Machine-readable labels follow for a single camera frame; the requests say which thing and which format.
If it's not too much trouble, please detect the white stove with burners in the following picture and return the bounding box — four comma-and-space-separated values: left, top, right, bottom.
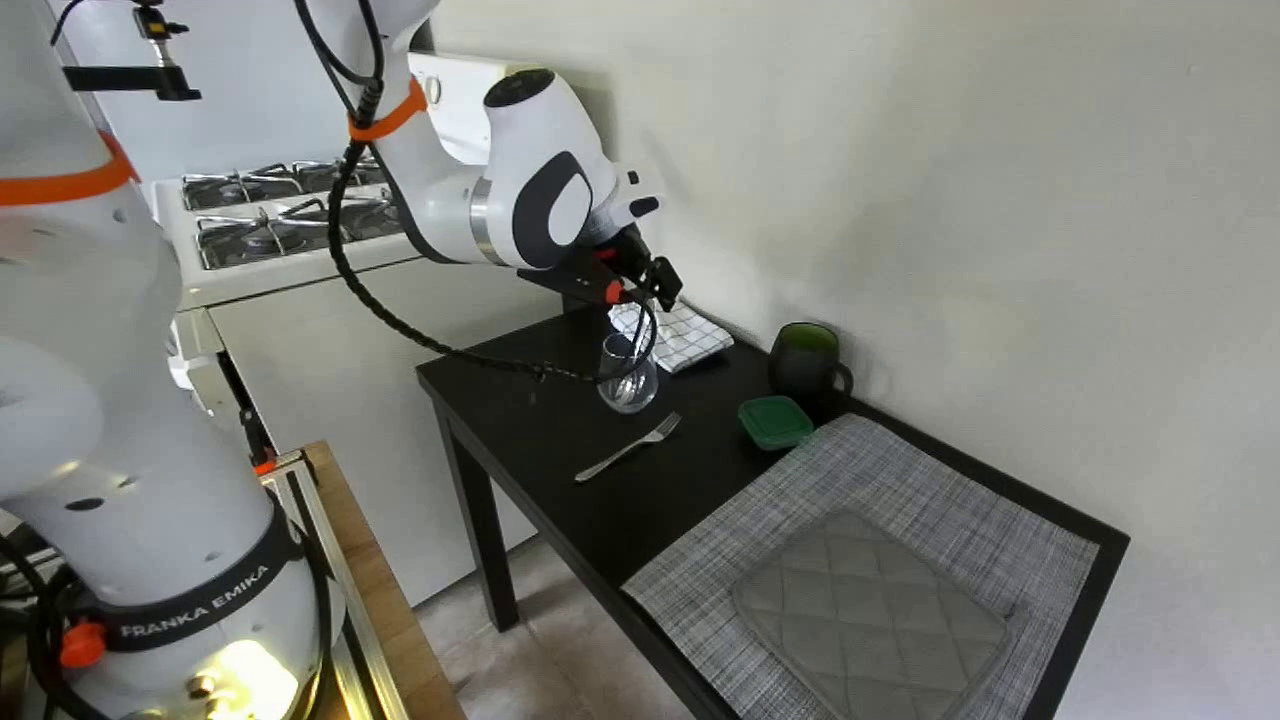
126, 50, 592, 612

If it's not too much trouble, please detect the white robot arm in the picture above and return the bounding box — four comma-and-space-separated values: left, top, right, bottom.
0, 0, 681, 720

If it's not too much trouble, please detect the black side table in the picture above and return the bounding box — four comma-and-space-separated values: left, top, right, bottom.
417, 311, 1128, 720

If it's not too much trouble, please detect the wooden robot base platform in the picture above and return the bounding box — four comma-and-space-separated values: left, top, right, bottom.
260, 443, 463, 720

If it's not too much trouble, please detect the white checkered dish towel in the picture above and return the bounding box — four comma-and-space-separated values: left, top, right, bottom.
608, 303, 733, 374

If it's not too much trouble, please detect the grey quilted pot holder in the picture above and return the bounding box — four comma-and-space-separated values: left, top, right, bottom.
733, 512, 1014, 720

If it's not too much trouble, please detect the black camera on stand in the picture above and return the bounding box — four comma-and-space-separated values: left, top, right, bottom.
50, 0, 202, 101

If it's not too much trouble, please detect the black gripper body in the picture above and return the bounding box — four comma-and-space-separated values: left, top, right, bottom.
531, 229, 683, 308

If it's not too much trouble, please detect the grey woven placemat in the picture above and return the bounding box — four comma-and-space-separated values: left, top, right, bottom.
629, 415, 1098, 720

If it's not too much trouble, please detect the clear glass cup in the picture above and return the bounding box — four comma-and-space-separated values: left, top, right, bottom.
595, 336, 659, 415

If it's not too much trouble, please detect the dark green mug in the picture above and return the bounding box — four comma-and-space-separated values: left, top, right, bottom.
768, 319, 851, 407

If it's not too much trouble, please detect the silver fork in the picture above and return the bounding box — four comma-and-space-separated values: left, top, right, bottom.
573, 412, 681, 484

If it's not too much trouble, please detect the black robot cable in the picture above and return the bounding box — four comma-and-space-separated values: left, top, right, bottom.
293, 0, 603, 384

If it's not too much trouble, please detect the small green container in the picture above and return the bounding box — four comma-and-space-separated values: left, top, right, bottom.
738, 396, 811, 452

